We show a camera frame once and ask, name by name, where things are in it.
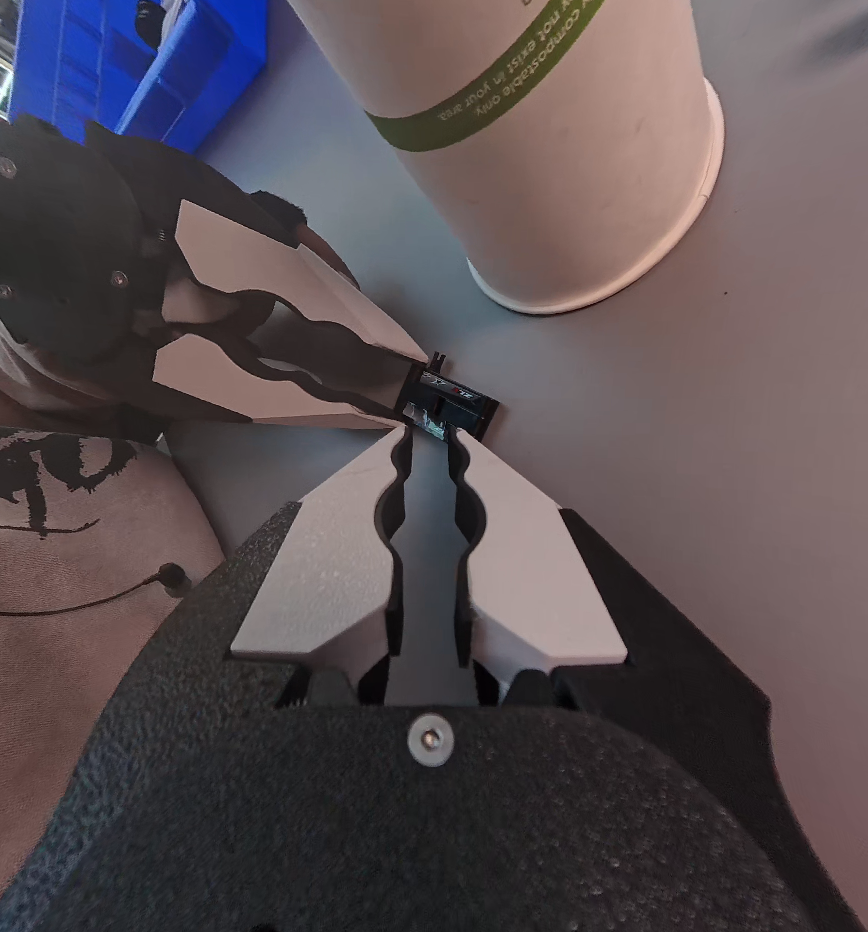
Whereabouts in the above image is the blue plastic bin white tag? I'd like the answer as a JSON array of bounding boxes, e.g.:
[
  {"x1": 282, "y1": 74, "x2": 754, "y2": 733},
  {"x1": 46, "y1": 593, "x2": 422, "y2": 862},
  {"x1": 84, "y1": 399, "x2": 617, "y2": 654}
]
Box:
[{"x1": 8, "y1": 0, "x2": 271, "y2": 154}]

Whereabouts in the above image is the black Lego beam subassembly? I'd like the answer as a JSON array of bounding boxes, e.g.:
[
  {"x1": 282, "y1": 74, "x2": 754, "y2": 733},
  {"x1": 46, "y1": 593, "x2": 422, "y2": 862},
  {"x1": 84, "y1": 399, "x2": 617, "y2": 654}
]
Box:
[{"x1": 394, "y1": 349, "x2": 501, "y2": 444}]

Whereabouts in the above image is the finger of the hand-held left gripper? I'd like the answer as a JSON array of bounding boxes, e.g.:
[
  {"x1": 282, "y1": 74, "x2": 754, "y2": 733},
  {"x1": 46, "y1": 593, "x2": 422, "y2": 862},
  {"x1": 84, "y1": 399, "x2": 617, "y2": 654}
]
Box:
[
  {"x1": 174, "y1": 198, "x2": 435, "y2": 410},
  {"x1": 151, "y1": 333, "x2": 399, "y2": 432}
]

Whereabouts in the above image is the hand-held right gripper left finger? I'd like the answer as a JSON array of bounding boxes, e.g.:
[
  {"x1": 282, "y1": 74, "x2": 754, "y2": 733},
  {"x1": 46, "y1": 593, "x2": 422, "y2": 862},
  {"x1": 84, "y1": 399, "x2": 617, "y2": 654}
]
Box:
[{"x1": 229, "y1": 426, "x2": 417, "y2": 682}]

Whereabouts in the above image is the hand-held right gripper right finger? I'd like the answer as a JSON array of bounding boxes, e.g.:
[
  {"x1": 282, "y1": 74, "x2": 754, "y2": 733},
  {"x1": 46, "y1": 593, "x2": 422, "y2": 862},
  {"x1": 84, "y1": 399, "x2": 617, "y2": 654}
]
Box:
[{"x1": 445, "y1": 428, "x2": 630, "y2": 693}]

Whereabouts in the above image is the white paper cup green band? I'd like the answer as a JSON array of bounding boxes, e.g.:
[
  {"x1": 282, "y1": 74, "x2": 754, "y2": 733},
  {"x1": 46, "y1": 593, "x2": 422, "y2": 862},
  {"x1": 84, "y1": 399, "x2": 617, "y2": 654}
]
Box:
[{"x1": 288, "y1": 0, "x2": 726, "y2": 316}]

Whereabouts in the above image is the black sweatshirt drawstring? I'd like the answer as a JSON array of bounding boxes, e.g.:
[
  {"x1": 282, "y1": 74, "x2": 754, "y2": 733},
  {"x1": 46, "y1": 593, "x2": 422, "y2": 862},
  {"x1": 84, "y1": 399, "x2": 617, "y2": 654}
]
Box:
[{"x1": 0, "y1": 562, "x2": 187, "y2": 618}]

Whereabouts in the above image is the grey desk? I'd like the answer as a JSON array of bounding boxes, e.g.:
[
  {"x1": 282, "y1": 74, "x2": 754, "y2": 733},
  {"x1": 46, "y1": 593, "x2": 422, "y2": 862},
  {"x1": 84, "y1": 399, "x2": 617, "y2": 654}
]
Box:
[{"x1": 165, "y1": 0, "x2": 868, "y2": 932}]

